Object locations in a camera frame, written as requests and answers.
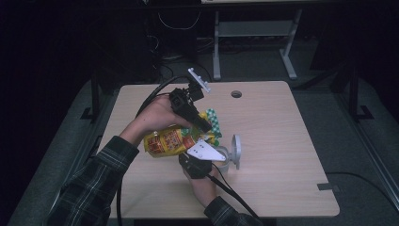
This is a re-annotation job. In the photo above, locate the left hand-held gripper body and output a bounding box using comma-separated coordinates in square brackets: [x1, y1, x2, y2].
[168, 67, 212, 120]

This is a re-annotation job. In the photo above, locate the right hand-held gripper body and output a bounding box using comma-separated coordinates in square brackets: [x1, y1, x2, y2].
[178, 138, 227, 180]

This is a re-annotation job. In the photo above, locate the yellow snack bag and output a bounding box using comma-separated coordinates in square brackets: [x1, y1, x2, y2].
[143, 107, 223, 158]

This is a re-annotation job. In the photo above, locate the clear jar with white lid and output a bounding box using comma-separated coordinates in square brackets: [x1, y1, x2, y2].
[212, 134, 243, 174]

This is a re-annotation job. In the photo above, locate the person's right hand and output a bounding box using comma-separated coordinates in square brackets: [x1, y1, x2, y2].
[187, 169, 220, 209]

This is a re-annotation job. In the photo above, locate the person's left hand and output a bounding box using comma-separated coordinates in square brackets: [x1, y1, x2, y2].
[136, 95, 192, 146]

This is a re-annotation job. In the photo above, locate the black metal stand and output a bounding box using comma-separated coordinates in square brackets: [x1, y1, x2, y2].
[80, 77, 102, 122]
[347, 60, 375, 122]

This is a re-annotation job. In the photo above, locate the grey tape strip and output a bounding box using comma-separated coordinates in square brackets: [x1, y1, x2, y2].
[316, 183, 341, 193]

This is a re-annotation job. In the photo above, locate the left hand-held gripper black cable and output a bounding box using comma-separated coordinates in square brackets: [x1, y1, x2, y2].
[115, 74, 191, 226]

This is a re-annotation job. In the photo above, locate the hand-held gripper black cable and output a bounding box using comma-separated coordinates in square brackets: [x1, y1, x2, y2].
[206, 162, 262, 220]
[115, 74, 191, 226]

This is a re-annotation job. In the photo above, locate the bundle of black cables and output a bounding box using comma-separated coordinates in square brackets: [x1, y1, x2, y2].
[150, 34, 215, 85]

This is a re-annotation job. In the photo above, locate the right hand-held gripper black cable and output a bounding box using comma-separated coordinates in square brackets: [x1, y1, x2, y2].
[206, 162, 262, 220]

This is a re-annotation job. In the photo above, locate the white hanging cable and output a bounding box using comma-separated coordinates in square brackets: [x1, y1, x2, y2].
[157, 11, 202, 32]

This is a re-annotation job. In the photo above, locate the white desk frame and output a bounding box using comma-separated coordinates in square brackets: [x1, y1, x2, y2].
[212, 8, 304, 81]

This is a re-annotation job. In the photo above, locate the aluminium rail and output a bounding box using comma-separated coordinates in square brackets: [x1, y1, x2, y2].
[331, 89, 399, 212]
[42, 93, 111, 226]

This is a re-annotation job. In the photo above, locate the black floor cable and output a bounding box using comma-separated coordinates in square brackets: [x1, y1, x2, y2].
[325, 170, 399, 206]

